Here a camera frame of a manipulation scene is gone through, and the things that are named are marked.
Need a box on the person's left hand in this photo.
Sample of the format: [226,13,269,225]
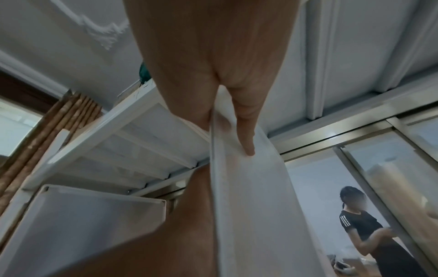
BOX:
[59,162,220,277]

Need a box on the person's right hand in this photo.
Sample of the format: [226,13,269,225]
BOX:
[123,0,302,158]

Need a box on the white plastic divider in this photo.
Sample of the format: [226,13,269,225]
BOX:
[208,84,329,277]
[0,183,168,277]

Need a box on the white metal shelving rack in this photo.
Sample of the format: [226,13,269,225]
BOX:
[0,0,438,277]

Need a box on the green plastic package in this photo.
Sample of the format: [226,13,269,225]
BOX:
[138,61,153,85]

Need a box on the brown patterned curtain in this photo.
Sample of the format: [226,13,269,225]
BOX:
[0,91,104,214]

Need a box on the steel framed glass partition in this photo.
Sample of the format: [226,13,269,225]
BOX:
[266,113,438,277]

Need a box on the white framed window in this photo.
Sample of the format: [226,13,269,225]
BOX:
[0,94,46,158]

